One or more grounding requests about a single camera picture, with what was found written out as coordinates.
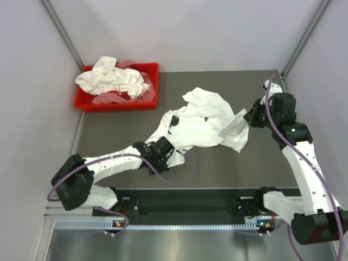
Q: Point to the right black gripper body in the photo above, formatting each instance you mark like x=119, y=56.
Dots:
x=259, y=118

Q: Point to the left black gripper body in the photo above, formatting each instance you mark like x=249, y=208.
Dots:
x=161, y=166

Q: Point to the white t shirt with print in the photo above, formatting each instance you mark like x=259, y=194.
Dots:
x=206, y=121

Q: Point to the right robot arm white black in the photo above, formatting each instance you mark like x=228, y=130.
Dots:
x=320, y=217

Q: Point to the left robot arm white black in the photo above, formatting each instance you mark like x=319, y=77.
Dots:
x=75, y=182

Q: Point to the pink t shirt in bin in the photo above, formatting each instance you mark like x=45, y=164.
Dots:
x=123, y=97

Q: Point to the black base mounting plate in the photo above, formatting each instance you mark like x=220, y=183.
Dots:
x=141, y=205

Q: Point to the red plastic bin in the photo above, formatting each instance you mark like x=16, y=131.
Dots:
x=83, y=101

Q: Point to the white t shirt in bin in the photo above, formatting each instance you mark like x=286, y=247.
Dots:
x=105, y=77

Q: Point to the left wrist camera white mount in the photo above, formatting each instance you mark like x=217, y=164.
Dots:
x=177, y=158

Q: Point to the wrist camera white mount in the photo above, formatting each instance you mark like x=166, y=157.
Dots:
x=274, y=89
x=177, y=158

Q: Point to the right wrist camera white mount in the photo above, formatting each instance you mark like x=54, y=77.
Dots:
x=274, y=89

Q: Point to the grey slotted cable duct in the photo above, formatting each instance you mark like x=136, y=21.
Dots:
x=115, y=224

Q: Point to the aluminium extrusion rail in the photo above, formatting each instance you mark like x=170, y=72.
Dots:
x=61, y=212

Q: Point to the right corner aluminium post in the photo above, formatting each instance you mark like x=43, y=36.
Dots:
x=309, y=30

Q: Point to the corner aluminium post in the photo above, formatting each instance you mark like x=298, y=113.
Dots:
x=56, y=21
x=309, y=30

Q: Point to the left corner aluminium post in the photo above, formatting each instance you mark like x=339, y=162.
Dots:
x=56, y=21

